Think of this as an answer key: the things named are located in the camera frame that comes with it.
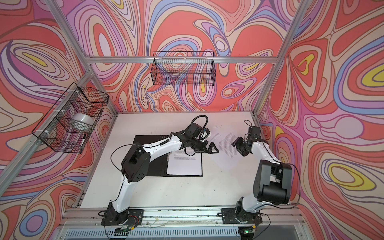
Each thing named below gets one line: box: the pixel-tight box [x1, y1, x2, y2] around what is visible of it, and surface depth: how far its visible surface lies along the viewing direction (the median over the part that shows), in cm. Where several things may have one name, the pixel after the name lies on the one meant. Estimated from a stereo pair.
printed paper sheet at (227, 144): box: [209, 126, 243, 167], surface depth 100 cm
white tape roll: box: [71, 113, 96, 131], surface depth 73 cm
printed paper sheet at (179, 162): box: [167, 147, 202, 176], surface depth 93 cm
